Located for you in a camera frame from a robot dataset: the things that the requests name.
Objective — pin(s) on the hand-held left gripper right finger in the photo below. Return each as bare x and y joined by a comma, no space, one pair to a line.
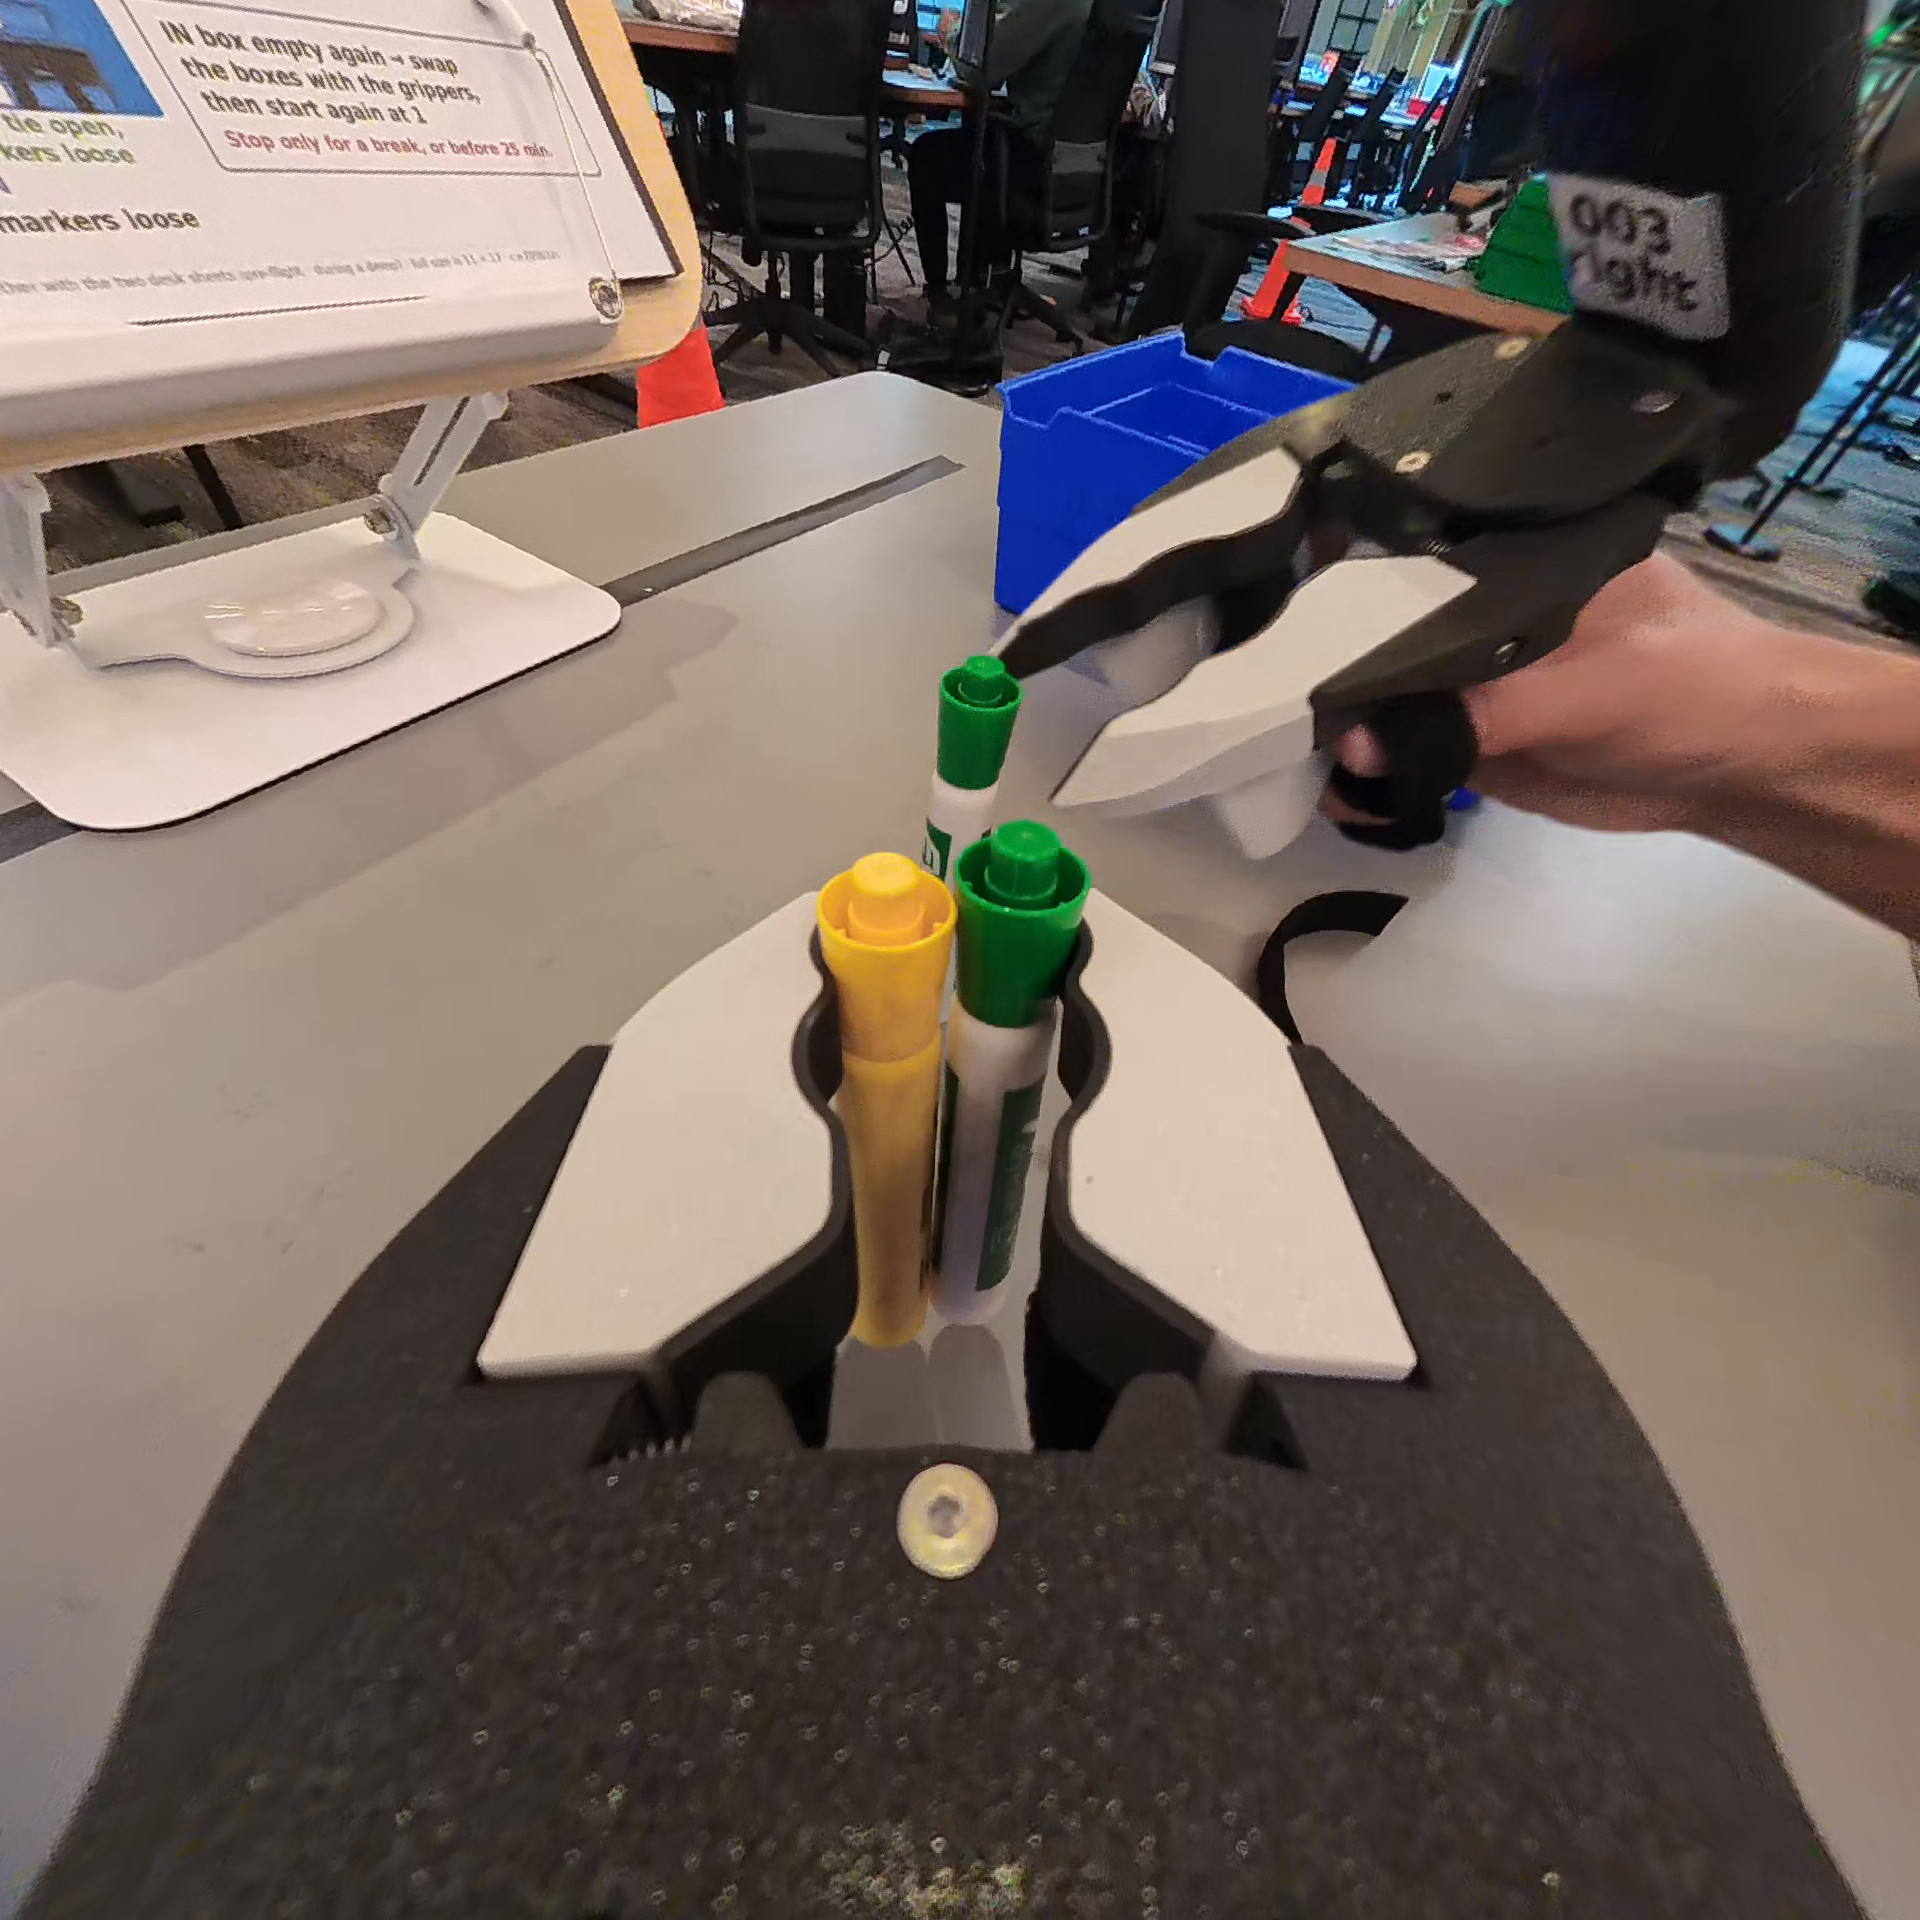
1231,1184

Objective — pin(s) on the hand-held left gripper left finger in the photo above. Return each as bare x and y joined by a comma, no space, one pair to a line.
675,1184

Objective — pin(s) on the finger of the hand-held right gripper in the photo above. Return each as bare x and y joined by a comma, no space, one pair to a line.
1184,532
1244,714

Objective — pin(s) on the yellow highlighter marker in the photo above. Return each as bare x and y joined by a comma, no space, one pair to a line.
885,1049

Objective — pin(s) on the green dry erase marker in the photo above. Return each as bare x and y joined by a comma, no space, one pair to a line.
974,733
1020,960

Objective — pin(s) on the grey desk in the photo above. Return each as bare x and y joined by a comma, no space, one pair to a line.
451,974

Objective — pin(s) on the person's right hand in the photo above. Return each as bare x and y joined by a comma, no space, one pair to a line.
1636,704

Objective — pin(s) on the blue plastic bin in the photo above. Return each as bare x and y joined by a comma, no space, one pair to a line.
1080,480

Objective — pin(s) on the green box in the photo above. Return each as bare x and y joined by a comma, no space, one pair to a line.
1523,262

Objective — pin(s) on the wooden work table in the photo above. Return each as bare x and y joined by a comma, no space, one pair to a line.
1395,269

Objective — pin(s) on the orange traffic cone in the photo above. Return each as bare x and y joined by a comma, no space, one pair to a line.
1277,283
682,381

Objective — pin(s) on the black office chair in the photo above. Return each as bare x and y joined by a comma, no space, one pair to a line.
811,165

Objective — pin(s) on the wooden white book stand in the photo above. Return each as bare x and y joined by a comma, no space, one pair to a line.
301,704

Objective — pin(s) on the printed instruction sheet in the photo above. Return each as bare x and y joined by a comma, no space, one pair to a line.
301,181

